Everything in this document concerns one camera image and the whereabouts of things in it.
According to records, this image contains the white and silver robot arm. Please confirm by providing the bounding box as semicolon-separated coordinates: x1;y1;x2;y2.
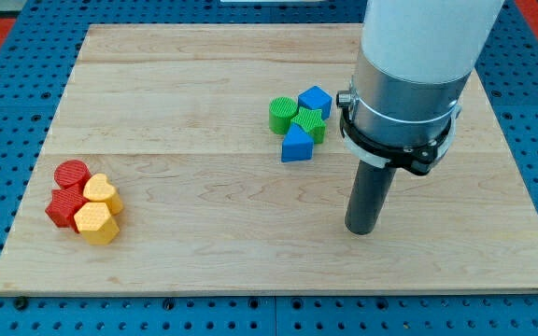
352;0;503;147

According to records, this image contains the green star block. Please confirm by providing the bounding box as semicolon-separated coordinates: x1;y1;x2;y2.
291;106;326;144

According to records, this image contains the blue cube block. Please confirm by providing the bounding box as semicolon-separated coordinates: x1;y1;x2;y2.
298;86;333;120

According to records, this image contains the red star block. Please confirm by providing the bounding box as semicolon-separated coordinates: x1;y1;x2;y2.
45;185;89;233

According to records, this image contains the blue triangle block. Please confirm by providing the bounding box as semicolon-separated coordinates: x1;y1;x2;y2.
281;123;314;162

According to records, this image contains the green cylinder block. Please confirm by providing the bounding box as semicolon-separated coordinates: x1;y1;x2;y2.
268;97;298;134

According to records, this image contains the wooden board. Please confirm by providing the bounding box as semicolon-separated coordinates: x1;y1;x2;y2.
0;24;538;297

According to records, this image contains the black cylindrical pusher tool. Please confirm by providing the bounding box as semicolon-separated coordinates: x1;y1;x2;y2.
345;161;396;235

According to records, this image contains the yellow heart block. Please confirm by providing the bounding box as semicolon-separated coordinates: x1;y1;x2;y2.
83;173;123;215

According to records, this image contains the yellow hexagon block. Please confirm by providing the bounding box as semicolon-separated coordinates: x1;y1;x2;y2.
74;202;120;245

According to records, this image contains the red cylinder block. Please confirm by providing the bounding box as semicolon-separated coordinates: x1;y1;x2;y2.
53;160;92;189

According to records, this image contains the black clamp ring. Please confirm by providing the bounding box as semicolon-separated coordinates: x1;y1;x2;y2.
335;79;462;177

